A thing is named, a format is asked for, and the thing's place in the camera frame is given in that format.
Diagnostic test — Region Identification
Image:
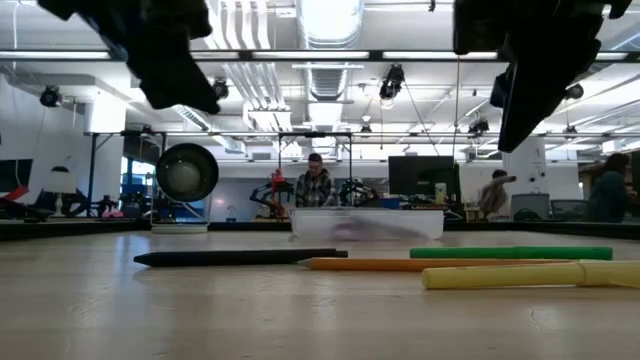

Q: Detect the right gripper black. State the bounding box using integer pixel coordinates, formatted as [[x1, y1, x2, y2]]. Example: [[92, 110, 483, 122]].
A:
[[452, 0, 634, 154]]

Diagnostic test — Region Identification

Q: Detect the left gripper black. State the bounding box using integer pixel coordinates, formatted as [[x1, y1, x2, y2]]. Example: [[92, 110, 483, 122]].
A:
[[37, 0, 222, 115]]

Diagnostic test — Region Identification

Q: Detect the green pen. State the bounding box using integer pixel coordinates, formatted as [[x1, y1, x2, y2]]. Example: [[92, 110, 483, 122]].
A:
[[409, 245, 614, 261]]

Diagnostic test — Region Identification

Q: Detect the clear plastic supply box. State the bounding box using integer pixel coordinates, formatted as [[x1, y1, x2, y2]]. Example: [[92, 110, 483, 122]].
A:
[[288, 206, 446, 242]]

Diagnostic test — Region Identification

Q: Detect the black pen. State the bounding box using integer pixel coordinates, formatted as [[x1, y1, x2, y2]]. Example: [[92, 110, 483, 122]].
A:
[[133, 247, 349, 268]]

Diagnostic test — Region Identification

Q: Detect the yellow pen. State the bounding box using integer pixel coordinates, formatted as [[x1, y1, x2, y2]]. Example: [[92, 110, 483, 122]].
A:
[[420, 259, 640, 291]]

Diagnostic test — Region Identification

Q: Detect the orange pencil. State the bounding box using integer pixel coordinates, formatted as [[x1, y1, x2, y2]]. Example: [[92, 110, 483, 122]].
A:
[[297, 256, 576, 273]]

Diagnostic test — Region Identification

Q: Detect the black overhead rig bar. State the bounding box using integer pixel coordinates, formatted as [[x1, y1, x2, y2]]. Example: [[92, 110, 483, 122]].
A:
[[0, 48, 640, 64]]

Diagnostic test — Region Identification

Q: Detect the person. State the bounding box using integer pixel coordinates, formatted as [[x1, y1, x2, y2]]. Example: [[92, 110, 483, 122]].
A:
[[476, 168, 519, 222], [294, 152, 337, 209], [586, 152, 640, 224]]

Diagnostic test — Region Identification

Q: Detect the black computer monitor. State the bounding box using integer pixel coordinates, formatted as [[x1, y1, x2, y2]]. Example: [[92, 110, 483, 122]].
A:
[[387, 155, 462, 204]]

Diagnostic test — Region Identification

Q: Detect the white table lamp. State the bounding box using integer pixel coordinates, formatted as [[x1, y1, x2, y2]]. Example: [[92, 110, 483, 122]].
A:
[[43, 165, 78, 219]]

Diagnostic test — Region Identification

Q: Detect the silver ventilation duct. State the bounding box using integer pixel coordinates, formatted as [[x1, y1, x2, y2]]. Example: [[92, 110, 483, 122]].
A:
[[293, 0, 367, 103]]

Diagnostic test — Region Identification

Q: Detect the black aluminium table frame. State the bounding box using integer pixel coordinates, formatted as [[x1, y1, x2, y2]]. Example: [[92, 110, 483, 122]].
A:
[[0, 218, 640, 242]]

